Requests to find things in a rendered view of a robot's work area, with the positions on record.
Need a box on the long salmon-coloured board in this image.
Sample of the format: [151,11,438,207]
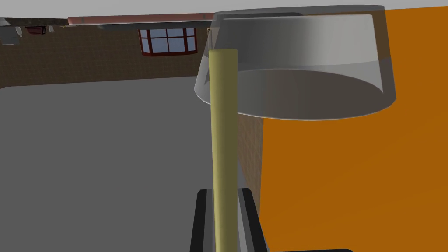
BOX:
[67,13,216,26]

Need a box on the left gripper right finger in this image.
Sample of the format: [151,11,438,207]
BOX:
[237,188,270,252]

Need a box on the red-framed window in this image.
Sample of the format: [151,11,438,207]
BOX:
[138,28,198,57]

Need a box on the yellow pole lamp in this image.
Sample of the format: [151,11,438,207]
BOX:
[193,5,397,252]

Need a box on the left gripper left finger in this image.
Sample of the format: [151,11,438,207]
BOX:
[189,189,215,252]

